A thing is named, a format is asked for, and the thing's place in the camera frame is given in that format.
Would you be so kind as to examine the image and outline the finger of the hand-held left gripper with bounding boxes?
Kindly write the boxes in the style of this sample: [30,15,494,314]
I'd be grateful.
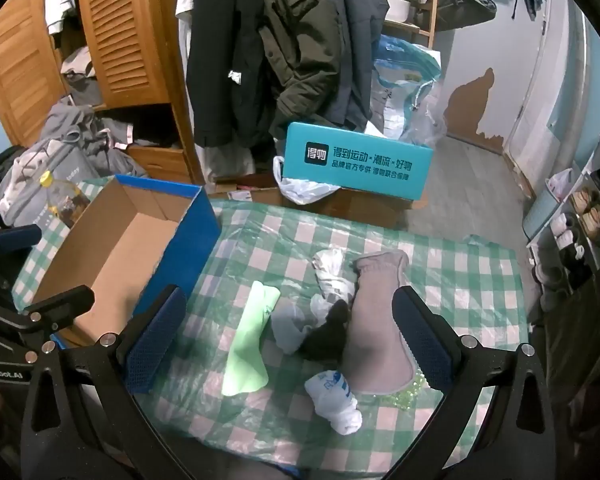
[0,224,43,257]
[9,284,97,334]

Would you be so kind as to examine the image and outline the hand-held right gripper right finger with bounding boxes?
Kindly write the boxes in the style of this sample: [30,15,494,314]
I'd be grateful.
[392,286,576,480]

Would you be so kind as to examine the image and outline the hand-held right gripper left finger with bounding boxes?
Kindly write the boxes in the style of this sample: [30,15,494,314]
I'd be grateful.
[22,284,216,480]

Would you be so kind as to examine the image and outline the large grey sock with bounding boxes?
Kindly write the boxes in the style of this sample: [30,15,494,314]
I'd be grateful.
[342,249,417,397]

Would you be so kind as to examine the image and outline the blue-sided cardboard box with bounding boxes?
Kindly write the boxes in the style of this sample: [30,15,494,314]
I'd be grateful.
[30,175,222,348]

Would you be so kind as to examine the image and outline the light green sock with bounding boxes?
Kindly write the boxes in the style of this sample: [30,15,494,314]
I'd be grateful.
[221,281,281,397]

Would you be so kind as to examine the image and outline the black sock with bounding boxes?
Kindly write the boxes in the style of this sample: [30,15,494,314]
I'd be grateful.
[297,300,352,361]

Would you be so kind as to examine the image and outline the white blue-print sock ball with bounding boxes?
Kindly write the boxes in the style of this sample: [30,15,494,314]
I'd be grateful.
[304,369,363,436]

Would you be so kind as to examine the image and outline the white patterned sock bundle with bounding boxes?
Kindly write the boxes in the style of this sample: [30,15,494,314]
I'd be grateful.
[312,247,357,307]

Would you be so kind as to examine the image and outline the pale grey-blue sock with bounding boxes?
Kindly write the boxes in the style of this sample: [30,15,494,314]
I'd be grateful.
[270,302,312,356]

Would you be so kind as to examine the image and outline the grey clothes pile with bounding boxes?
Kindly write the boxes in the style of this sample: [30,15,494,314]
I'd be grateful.
[0,137,89,227]

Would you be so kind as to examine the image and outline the yellow-capped oil bottle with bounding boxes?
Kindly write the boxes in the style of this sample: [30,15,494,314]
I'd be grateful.
[39,171,92,229]

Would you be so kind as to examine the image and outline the green checked tablecloth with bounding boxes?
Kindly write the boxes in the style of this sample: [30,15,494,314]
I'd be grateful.
[10,177,531,480]

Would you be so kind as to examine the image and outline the grey hoodie pile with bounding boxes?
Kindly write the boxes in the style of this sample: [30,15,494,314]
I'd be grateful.
[39,97,152,179]

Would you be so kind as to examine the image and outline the brown cardboard box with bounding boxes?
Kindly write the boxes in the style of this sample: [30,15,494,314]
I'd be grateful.
[325,185,416,232]

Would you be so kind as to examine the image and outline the light blue waste bin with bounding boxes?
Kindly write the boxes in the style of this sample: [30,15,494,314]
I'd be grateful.
[522,187,564,244]

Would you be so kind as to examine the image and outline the small open cardboard box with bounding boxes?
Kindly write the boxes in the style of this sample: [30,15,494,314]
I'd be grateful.
[212,175,282,206]

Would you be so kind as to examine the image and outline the folded grey clothes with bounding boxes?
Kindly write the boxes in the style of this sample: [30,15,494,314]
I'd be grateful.
[59,46,104,107]

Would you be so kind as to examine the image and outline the metal shoe rack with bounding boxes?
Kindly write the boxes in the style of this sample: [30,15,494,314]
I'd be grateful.
[526,105,600,312]

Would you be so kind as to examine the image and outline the teal printed box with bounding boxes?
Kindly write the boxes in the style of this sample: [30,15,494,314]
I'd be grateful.
[272,121,435,201]

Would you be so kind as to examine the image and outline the group of shoes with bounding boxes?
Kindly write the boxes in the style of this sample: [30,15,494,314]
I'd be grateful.
[534,167,600,287]

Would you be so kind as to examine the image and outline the white bin liner bag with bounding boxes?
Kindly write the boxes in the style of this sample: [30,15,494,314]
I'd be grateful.
[546,166,574,202]

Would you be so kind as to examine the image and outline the clear plastic bag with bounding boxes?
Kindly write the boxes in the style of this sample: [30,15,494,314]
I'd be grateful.
[400,80,449,147]

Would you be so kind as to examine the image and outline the wooden louvred wardrobe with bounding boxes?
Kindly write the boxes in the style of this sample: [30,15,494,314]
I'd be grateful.
[0,0,206,186]

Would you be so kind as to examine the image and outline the blue and white plastic bag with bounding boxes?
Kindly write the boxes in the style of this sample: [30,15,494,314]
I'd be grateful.
[367,35,443,141]

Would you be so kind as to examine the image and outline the black coat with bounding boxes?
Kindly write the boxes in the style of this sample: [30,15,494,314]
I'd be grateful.
[186,0,282,150]

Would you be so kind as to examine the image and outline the white door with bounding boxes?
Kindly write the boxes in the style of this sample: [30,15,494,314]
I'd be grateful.
[502,7,592,162]

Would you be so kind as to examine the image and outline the white hanging garment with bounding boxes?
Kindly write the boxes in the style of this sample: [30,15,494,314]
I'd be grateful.
[174,0,257,187]

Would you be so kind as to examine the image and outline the dark navy coat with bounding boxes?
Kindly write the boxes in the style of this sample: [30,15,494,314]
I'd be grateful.
[325,0,392,132]

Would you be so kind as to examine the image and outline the olive green jacket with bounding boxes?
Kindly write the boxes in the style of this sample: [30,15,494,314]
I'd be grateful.
[259,0,345,140]

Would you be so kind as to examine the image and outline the white basin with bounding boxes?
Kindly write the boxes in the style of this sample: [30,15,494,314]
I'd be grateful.
[384,0,409,24]

